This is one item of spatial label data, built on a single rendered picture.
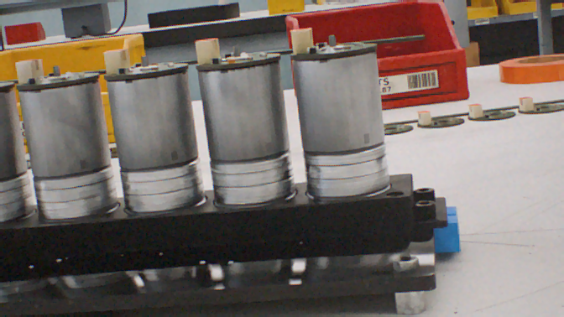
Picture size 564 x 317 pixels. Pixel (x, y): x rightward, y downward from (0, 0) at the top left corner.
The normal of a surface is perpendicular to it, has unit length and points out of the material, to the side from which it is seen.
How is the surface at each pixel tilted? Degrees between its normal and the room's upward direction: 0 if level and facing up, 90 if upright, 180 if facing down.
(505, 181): 0
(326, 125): 90
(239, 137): 90
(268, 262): 0
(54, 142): 90
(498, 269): 0
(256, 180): 90
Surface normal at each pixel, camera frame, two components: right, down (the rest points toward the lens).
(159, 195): 0.07, 0.18
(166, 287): -0.12, -0.98
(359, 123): 0.40, 0.12
